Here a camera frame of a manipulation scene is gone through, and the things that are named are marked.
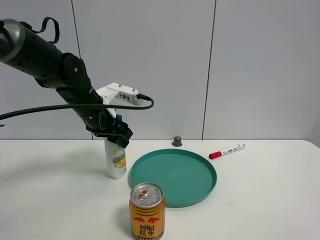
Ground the teal round plate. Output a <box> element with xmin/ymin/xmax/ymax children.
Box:
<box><xmin>129</xmin><ymin>148</ymin><xmax>218</xmax><ymax>208</ymax></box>

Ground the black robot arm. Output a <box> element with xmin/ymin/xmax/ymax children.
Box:
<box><xmin>0</xmin><ymin>19</ymin><xmax>133</xmax><ymax>148</ymax></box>

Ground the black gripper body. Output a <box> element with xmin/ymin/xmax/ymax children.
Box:
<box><xmin>86</xmin><ymin>118</ymin><xmax>133</xmax><ymax>149</ymax></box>

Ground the black cable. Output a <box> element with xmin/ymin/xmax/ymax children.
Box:
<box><xmin>0</xmin><ymin>93</ymin><xmax>155</xmax><ymax>122</ymax></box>

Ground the white shampoo bottle blue cap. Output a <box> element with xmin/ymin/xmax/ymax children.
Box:
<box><xmin>104</xmin><ymin>130</ymin><xmax>127</xmax><ymax>180</ymax></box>

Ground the grey coffee capsule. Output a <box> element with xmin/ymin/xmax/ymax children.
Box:
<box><xmin>172</xmin><ymin>136</ymin><xmax>183</xmax><ymax>147</ymax></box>

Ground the red whiteboard marker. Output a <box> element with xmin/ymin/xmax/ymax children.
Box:
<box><xmin>208</xmin><ymin>144</ymin><xmax>245</xmax><ymax>160</ymax></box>

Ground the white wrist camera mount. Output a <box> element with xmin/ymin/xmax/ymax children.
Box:
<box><xmin>96</xmin><ymin>82</ymin><xmax>144</xmax><ymax>106</ymax></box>

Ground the gold Red Bull can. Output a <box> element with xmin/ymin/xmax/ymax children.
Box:
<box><xmin>129</xmin><ymin>182</ymin><xmax>166</xmax><ymax>240</ymax></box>

